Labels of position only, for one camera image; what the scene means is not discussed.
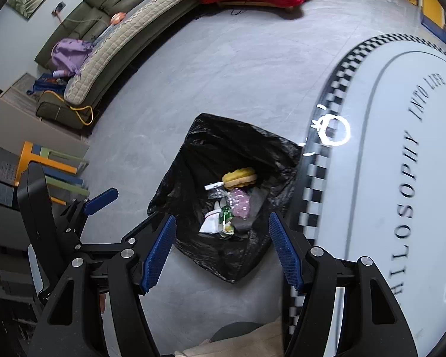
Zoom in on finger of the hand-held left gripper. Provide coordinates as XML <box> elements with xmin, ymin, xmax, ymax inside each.
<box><xmin>72</xmin><ymin>187</ymin><xmax>120</xmax><ymax>217</ymax></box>
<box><xmin>78</xmin><ymin>211</ymin><xmax>169</xmax><ymax>265</ymax></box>

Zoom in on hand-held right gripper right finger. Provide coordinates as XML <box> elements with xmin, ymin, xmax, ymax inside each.
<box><xmin>268</xmin><ymin>211</ymin><xmax>420</xmax><ymax>357</ymax></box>

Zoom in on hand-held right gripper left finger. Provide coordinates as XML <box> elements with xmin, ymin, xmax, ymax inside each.
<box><xmin>29</xmin><ymin>214</ymin><xmax>178</xmax><ymax>357</ymax></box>

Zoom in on white paper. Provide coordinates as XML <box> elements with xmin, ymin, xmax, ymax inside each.
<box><xmin>198</xmin><ymin>210</ymin><xmax>224</xmax><ymax>235</ymax></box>

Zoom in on pink rubber band bag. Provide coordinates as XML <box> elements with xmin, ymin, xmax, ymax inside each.
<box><xmin>228</xmin><ymin>188</ymin><xmax>253</xmax><ymax>218</ymax></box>

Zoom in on green snack packet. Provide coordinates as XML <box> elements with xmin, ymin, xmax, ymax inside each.
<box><xmin>218</xmin><ymin>206</ymin><xmax>236</xmax><ymax>237</ymax></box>

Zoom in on yellow sponge with dark scourer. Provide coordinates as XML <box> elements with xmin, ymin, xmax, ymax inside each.
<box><xmin>222</xmin><ymin>167</ymin><xmax>259</xmax><ymax>190</ymax></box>

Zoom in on black trash bag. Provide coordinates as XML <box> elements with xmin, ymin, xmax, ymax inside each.
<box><xmin>147</xmin><ymin>112</ymin><xmax>304</xmax><ymax>284</ymax></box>

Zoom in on green stool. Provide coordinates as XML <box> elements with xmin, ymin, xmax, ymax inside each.
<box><xmin>38</xmin><ymin>146</ymin><xmax>92</xmax><ymax>198</ymax></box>

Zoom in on dark cabinet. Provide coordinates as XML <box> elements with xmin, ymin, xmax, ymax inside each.
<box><xmin>0</xmin><ymin>143</ymin><xmax>31</xmax><ymax>250</ymax></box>

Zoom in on colourful stacked stools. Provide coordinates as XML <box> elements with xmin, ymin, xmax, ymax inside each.
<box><xmin>17</xmin><ymin>140</ymin><xmax>79</xmax><ymax>187</ymax></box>

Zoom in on grey side table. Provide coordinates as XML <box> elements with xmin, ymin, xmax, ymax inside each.
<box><xmin>0</xmin><ymin>72</ymin><xmax>90</xmax><ymax>165</ymax></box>

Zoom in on person's beige trousers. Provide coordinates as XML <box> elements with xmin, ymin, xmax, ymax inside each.
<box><xmin>174</xmin><ymin>315</ymin><xmax>285</xmax><ymax>357</ymax></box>

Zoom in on blue bag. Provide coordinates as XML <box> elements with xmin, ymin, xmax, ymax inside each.
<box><xmin>27</xmin><ymin>72</ymin><xmax>73</xmax><ymax>98</ymax></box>

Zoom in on purple backpack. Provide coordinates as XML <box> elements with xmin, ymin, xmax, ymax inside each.
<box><xmin>51</xmin><ymin>38</ymin><xmax>94</xmax><ymax>77</ymax></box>

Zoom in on beige quilted sofa mat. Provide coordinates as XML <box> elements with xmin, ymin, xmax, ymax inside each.
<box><xmin>63</xmin><ymin>0</ymin><xmax>200</xmax><ymax>106</ymax></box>

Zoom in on yellow toy slide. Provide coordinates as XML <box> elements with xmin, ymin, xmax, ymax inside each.
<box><xmin>419</xmin><ymin>0</ymin><xmax>446</xmax><ymax>44</ymax></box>

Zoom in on yellow cable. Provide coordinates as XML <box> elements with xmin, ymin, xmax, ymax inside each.
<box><xmin>45</xmin><ymin>89</ymin><xmax>95</xmax><ymax>126</ymax></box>

